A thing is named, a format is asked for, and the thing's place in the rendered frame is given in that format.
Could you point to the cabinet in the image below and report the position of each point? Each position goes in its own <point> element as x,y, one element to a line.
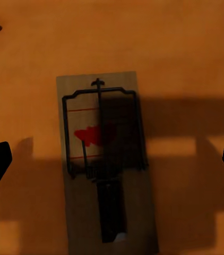
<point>176,48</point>

